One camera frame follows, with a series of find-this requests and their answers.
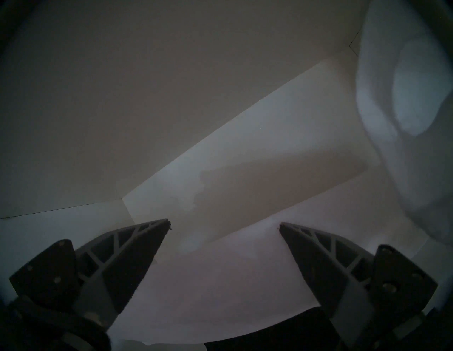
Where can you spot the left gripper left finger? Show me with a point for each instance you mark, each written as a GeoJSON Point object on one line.
{"type": "Point", "coordinates": [120, 269]}

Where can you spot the small white ruffled blouse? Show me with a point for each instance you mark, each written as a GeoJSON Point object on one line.
{"type": "Point", "coordinates": [407, 159]}

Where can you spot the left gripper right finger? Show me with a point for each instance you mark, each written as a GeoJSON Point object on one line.
{"type": "Point", "coordinates": [329, 272]}

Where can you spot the white wardrobe carcass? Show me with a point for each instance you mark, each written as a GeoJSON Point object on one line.
{"type": "Point", "coordinates": [106, 106]}

